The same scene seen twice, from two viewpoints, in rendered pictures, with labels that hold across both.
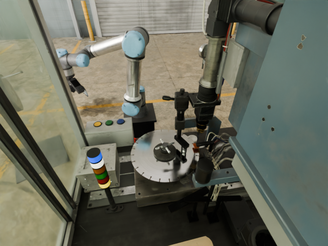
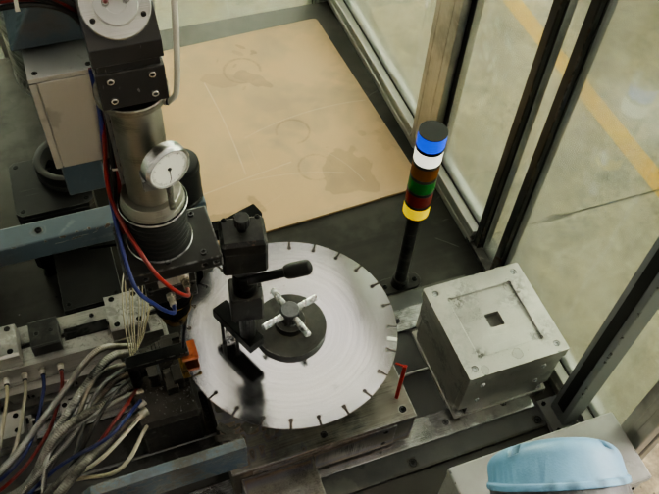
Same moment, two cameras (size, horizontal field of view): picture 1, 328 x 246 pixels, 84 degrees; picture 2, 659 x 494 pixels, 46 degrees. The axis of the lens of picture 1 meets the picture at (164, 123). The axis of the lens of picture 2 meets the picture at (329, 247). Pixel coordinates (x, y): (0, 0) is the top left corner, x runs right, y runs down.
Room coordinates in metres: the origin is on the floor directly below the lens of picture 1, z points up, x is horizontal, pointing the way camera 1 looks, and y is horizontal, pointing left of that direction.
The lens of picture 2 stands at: (1.20, -0.11, 1.98)
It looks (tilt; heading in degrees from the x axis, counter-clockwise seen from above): 53 degrees down; 166
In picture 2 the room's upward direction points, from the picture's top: 5 degrees clockwise
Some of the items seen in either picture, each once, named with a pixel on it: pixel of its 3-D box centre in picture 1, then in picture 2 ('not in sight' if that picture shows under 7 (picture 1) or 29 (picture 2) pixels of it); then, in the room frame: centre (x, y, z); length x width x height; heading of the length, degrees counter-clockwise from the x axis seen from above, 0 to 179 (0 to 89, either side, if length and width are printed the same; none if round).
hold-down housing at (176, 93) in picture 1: (180, 110); (243, 268); (0.63, -0.07, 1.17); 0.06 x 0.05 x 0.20; 91
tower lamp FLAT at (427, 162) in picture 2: (96, 161); (429, 152); (0.41, 0.24, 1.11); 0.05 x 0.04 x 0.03; 10
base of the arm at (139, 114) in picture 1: (138, 107); not in sight; (1.18, 0.20, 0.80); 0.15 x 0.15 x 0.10
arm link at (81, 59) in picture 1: (79, 59); not in sight; (1.11, 0.52, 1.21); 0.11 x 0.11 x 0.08; 82
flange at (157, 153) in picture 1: (164, 150); (289, 323); (0.59, 0.00, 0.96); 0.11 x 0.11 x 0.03
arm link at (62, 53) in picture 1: (63, 59); not in sight; (1.11, 0.62, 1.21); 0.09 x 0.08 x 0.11; 82
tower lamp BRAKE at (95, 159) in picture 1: (94, 155); (431, 137); (0.41, 0.24, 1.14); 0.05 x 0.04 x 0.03; 10
